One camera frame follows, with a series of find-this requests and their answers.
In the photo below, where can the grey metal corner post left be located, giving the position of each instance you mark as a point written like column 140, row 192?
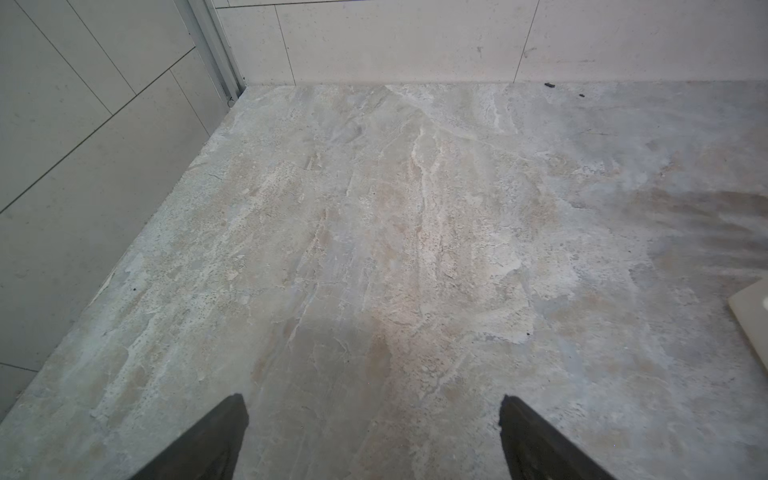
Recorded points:
column 203, row 24

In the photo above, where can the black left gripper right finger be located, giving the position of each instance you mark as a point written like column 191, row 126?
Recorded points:
column 535, row 449

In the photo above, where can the white perforated plastic bin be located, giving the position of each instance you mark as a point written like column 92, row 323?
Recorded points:
column 749, row 307

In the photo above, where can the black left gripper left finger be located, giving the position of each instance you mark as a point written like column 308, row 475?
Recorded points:
column 207, row 450

